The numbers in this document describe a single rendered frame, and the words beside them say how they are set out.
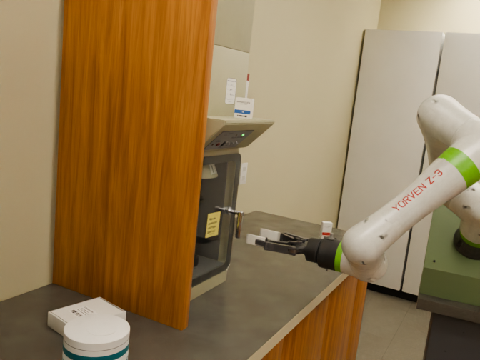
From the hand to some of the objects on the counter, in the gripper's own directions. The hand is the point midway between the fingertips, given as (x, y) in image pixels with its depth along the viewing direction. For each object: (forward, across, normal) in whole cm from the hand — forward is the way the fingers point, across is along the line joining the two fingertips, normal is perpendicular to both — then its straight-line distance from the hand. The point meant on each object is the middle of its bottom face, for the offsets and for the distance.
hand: (260, 236), depth 162 cm
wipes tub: (+3, +69, +21) cm, 72 cm away
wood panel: (+29, +33, +20) cm, 48 cm away
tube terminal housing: (+26, +10, +20) cm, 34 cm away
